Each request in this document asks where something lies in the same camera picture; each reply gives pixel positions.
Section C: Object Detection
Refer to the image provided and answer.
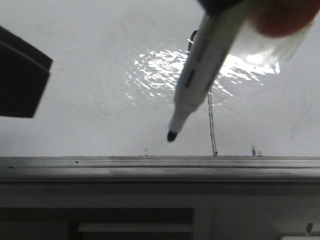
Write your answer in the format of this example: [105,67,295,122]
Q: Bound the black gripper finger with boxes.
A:
[197,0,247,16]
[0,27,53,118]

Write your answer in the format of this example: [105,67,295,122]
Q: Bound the white whiteboard marker pen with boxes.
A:
[167,0,253,142]

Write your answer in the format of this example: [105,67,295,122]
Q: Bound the white whiteboard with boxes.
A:
[0,0,320,157]

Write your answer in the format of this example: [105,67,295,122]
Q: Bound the aluminium whiteboard tray rail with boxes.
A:
[0,156,320,182]

